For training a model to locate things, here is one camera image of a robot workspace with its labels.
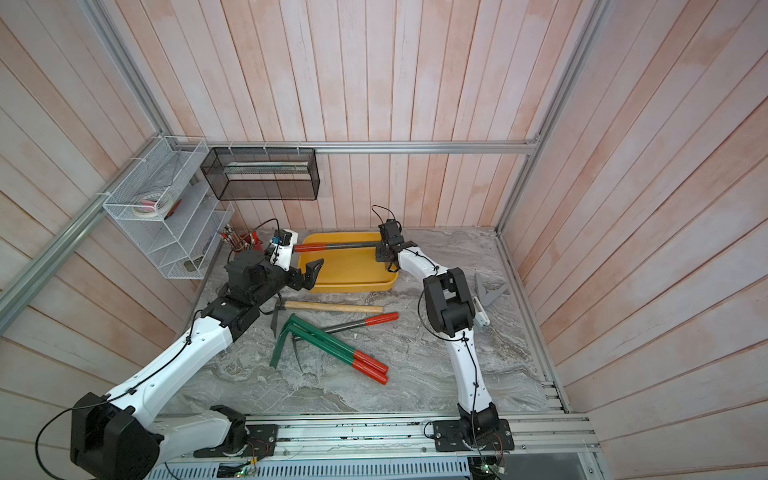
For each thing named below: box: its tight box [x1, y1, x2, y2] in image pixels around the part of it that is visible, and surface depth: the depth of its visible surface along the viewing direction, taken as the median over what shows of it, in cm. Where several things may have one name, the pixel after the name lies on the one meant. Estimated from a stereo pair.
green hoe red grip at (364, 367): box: [270, 324, 389, 385], surface depth 87 cm
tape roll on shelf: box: [132, 192, 174, 218], surface depth 75 cm
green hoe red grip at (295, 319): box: [282, 313, 389, 375], surface depth 89 cm
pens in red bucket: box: [219, 224, 250, 252], surface depth 97 cm
